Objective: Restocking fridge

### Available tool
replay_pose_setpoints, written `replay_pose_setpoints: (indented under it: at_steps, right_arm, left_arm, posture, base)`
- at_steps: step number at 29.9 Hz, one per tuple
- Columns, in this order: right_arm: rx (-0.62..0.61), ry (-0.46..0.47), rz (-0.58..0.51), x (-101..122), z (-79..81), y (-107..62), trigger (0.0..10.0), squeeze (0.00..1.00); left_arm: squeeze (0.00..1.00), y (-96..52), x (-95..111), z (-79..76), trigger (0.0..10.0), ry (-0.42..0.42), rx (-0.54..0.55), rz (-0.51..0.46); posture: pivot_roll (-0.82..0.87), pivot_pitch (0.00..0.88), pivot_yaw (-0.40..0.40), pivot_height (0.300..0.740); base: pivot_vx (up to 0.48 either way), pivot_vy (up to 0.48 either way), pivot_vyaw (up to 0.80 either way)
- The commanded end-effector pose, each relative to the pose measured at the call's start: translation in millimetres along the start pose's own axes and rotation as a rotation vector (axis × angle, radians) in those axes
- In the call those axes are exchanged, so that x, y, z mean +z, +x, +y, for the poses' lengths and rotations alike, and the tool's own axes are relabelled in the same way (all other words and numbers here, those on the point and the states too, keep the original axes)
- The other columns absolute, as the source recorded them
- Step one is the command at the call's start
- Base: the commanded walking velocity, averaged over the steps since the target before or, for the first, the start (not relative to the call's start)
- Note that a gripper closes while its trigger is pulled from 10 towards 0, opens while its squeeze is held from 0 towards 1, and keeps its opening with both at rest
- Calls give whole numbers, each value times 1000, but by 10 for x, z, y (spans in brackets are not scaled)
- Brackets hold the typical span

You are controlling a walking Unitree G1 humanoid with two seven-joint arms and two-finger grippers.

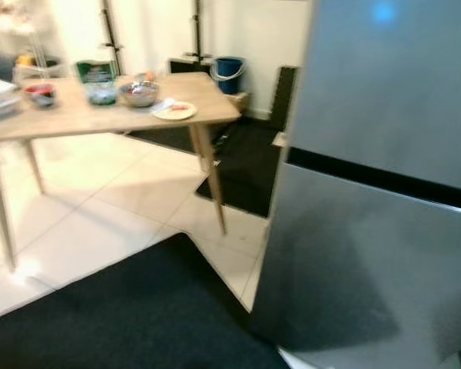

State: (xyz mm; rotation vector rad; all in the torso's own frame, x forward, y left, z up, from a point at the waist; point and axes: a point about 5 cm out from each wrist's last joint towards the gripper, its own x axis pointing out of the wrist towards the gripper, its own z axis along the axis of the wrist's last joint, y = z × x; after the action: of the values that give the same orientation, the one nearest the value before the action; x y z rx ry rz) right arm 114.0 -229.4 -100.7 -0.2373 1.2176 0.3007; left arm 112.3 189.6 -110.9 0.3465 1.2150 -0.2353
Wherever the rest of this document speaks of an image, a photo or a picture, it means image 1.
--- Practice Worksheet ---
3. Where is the grey two-door fridge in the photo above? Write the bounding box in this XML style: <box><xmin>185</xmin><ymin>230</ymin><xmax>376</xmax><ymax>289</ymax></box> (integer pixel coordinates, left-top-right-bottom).
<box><xmin>248</xmin><ymin>0</ymin><xmax>461</xmax><ymax>369</ymax></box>

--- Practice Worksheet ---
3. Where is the stainless steel bowl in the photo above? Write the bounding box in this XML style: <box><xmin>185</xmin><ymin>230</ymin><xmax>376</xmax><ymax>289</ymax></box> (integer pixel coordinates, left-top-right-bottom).
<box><xmin>118</xmin><ymin>80</ymin><xmax>161</xmax><ymax>108</ymax></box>

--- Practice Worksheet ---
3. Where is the black foam tile stack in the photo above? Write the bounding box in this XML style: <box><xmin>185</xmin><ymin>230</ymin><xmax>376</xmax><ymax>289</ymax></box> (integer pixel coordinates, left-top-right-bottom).
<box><xmin>267</xmin><ymin>65</ymin><xmax>300</xmax><ymax>133</ymax></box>

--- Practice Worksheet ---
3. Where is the small wooden crate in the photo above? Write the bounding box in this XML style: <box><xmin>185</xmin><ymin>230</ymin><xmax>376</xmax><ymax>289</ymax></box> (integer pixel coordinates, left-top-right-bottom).
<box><xmin>229</xmin><ymin>91</ymin><xmax>253</xmax><ymax>115</ymax></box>

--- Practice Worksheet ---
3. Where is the blue plastic bucket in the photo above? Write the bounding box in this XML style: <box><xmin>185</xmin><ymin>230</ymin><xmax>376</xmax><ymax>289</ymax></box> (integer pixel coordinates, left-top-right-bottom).
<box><xmin>211</xmin><ymin>56</ymin><xmax>247</xmax><ymax>95</ymax></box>

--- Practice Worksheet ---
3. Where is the floral pattern plate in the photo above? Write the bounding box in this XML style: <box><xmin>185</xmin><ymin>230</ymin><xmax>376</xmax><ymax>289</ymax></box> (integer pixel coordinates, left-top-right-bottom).
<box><xmin>151</xmin><ymin>101</ymin><xmax>198</xmax><ymax>121</ymax></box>

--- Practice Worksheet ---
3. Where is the black flat panel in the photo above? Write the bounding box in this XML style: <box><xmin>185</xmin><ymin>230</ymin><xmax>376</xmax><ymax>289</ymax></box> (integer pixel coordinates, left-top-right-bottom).
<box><xmin>167</xmin><ymin>58</ymin><xmax>216</xmax><ymax>78</ymax></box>

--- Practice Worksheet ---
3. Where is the black wheeled pole stand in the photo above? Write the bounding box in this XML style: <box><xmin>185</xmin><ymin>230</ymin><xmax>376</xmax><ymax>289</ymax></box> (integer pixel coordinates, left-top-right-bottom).
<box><xmin>191</xmin><ymin>0</ymin><xmax>208</xmax><ymax>62</ymax></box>
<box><xmin>98</xmin><ymin>0</ymin><xmax>125</xmax><ymax>75</ymax></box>

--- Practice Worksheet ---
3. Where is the light wooden table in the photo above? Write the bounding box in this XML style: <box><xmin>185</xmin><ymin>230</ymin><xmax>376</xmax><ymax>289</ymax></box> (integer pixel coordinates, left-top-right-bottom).
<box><xmin>0</xmin><ymin>71</ymin><xmax>243</xmax><ymax>272</ymax></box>

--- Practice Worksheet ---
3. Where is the green snack bag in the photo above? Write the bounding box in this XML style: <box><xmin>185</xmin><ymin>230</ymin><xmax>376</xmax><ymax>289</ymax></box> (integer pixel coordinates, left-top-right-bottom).
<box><xmin>75</xmin><ymin>60</ymin><xmax>119</xmax><ymax>107</ymax></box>

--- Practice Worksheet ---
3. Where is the red and white bowl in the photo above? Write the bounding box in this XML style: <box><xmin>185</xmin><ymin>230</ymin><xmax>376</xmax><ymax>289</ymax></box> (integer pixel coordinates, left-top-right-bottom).
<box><xmin>23</xmin><ymin>83</ymin><xmax>58</xmax><ymax>108</ymax></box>

